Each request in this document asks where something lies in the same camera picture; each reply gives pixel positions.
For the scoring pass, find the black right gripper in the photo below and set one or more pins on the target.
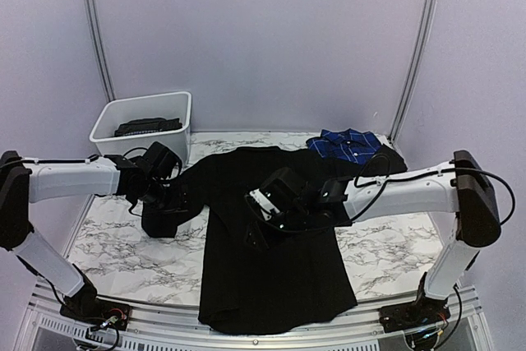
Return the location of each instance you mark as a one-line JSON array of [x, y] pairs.
[[260, 235]]

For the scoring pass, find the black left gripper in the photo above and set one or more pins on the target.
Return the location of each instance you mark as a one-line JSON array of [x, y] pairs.
[[179, 201]]

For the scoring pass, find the black long sleeve shirt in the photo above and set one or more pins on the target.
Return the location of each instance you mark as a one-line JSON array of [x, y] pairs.
[[255, 280]]

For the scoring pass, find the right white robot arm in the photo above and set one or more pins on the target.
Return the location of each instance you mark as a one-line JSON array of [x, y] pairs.
[[458, 187]]

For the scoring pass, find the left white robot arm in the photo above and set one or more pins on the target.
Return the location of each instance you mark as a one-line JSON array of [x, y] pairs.
[[29, 182]]

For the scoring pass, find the dark clothes in bin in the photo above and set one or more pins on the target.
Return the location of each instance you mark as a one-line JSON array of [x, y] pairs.
[[147, 126]]

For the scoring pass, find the white plastic bin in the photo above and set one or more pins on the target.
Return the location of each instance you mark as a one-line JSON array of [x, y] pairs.
[[169, 105]]

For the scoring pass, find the blue plaid folded shirt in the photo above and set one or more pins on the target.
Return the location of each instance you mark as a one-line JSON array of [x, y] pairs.
[[350, 145]]

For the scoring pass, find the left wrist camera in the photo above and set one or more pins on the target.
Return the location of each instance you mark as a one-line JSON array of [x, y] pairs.
[[159, 162]]

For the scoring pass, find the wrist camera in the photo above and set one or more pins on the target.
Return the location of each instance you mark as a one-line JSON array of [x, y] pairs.
[[280, 193], [159, 162]]

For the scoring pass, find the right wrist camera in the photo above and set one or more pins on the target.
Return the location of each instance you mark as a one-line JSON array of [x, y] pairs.
[[280, 193]]

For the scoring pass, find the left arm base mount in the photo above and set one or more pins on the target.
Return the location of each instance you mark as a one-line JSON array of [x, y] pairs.
[[94, 314]]

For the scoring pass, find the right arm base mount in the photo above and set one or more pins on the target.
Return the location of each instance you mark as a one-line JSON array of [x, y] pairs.
[[420, 312]]

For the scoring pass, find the aluminium frame rail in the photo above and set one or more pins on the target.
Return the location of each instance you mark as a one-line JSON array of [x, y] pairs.
[[173, 327]]

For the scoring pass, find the left aluminium corner post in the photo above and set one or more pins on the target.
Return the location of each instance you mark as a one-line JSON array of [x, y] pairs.
[[98, 47]]

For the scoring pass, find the aluminium corner post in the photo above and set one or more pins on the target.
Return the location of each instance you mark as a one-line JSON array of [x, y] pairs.
[[410, 81], [98, 47]]

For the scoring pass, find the right aluminium corner post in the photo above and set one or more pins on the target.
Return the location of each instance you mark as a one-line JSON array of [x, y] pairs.
[[410, 81]]

